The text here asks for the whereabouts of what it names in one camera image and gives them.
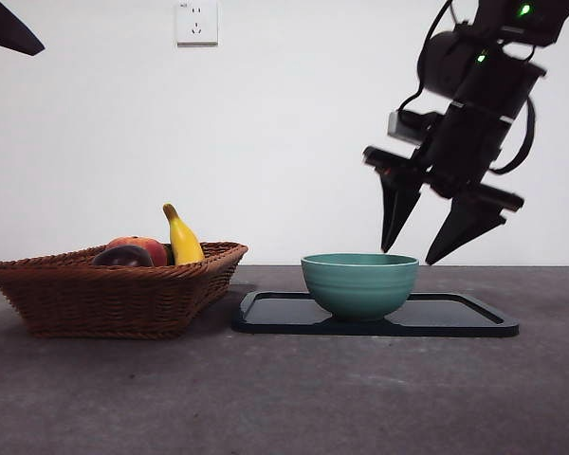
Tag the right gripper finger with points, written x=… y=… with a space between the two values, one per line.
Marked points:
x=467 y=227
x=398 y=204

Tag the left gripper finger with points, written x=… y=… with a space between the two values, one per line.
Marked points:
x=2 y=26

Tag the teal ribbed bowl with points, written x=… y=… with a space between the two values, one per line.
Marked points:
x=360 y=294

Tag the dark purple plum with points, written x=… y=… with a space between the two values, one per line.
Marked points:
x=121 y=258

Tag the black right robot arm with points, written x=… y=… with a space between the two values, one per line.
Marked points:
x=493 y=80

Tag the black rectangular tray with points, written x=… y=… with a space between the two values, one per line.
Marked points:
x=275 y=317

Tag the yellow banana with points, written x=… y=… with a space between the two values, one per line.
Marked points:
x=184 y=242

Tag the red orange peach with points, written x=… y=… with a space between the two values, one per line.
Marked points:
x=135 y=242

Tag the brown wicker basket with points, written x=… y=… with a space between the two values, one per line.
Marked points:
x=104 y=303

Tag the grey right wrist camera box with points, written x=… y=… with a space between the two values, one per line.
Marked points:
x=408 y=125

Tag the white wall power socket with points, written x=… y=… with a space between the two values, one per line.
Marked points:
x=197 y=24

